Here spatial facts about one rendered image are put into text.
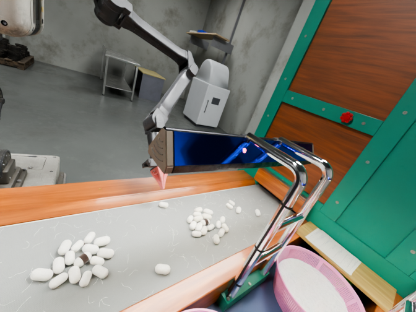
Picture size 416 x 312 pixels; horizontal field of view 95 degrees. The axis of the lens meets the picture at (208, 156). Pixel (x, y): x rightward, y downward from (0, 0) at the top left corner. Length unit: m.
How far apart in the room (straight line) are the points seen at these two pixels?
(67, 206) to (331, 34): 1.19
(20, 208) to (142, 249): 0.32
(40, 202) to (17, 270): 0.18
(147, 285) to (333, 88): 0.98
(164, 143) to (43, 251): 0.40
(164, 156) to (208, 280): 0.36
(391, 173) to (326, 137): 0.25
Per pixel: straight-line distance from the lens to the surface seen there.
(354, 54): 1.05
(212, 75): 4.53
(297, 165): 0.41
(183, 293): 0.53
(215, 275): 0.58
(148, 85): 5.75
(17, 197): 0.72
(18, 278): 0.58
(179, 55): 1.03
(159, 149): 0.35
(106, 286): 0.55
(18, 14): 0.87
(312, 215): 1.03
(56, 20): 7.11
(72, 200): 0.69
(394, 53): 1.02
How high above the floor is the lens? 1.22
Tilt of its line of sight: 22 degrees down
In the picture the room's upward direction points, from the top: 21 degrees clockwise
